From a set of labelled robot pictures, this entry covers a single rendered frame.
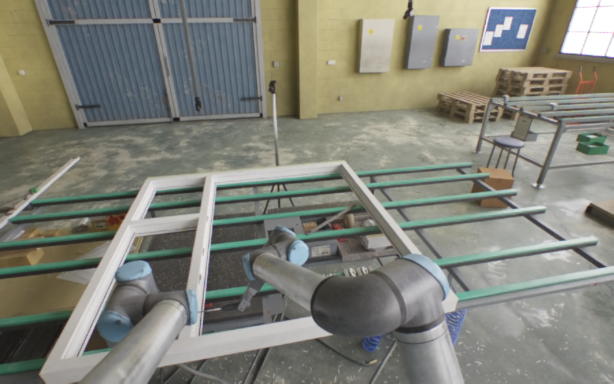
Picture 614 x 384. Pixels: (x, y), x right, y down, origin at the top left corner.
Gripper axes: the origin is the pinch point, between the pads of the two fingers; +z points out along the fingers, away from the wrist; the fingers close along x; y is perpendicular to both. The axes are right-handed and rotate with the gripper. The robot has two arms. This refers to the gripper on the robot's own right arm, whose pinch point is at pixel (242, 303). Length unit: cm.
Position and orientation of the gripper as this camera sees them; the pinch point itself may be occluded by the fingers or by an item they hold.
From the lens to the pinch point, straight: 133.1
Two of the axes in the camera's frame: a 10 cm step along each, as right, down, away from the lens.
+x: 1.8, -0.4, -9.8
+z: -5.0, 8.6, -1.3
